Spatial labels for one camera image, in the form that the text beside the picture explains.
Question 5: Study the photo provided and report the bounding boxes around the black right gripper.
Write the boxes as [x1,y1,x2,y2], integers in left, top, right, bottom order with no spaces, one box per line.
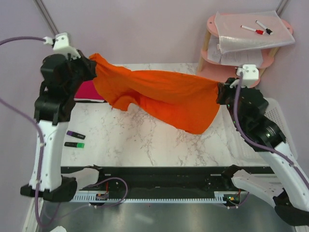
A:
[216,77,249,128]

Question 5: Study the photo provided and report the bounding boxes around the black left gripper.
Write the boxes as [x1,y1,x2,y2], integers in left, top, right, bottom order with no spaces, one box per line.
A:
[65,49,98,97]

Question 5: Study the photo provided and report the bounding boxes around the orange t shirt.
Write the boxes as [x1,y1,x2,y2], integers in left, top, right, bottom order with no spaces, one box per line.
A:
[90,53,220,134]

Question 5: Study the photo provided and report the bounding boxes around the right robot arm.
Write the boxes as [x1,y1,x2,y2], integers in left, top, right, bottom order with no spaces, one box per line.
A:
[216,78,309,227]

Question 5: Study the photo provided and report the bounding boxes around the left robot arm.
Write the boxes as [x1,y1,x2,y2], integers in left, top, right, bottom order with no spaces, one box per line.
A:
[20,51,106,203]

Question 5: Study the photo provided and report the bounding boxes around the folded magenta t shirt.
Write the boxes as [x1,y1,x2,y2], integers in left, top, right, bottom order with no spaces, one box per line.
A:
[74,81,105,102]

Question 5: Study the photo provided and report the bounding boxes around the pink wooden shelf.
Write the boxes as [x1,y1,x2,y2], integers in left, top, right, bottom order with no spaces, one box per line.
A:
[197,13,293,82]

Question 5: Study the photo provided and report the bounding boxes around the printed paper sheets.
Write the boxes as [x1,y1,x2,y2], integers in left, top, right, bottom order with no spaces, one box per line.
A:
[206,36,264,67]

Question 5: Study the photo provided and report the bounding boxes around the white plastic basket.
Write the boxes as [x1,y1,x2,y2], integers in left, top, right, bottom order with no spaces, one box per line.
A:
[223,98,298,166]

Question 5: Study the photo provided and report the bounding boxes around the purple highlighter marker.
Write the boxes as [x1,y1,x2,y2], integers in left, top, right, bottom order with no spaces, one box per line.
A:
[66,130,85,140]

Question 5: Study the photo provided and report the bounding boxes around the translucent plastic pouch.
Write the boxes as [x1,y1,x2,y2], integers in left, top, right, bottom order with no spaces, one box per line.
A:
[214,11,295,54]

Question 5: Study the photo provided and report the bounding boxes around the red capped whiteboard marker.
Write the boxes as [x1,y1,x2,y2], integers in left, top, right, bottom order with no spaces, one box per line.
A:
[240,25,265,35]

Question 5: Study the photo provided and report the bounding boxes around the green highlighter marker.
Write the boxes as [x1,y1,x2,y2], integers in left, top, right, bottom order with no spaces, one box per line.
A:
[64,142,84,148]

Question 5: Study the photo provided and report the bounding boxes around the black capped whiteboard marker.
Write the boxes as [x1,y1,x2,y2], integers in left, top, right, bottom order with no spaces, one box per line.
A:
[256,20,273,35]

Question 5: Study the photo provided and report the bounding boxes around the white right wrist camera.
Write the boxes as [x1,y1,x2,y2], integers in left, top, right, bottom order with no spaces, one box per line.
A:
[230,64,259,88]

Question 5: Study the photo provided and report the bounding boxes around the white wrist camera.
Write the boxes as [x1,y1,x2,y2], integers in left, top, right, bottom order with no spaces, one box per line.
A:
[230,64,259,88]
[43,32,81,60]

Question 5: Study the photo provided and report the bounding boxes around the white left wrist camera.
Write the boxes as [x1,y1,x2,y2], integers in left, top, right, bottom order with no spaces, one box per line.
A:
[43,32,81,60]

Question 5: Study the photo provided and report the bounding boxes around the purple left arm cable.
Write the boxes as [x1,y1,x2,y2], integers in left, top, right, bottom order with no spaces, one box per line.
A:
[0,36,63,229]

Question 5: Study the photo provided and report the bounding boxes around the white slotted cable duct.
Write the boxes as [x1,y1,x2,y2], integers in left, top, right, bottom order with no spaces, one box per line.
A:
[70,190,247,203]

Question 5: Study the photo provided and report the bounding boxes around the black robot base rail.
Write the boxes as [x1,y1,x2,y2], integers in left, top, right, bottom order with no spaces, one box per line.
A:
[60,165,278,198]

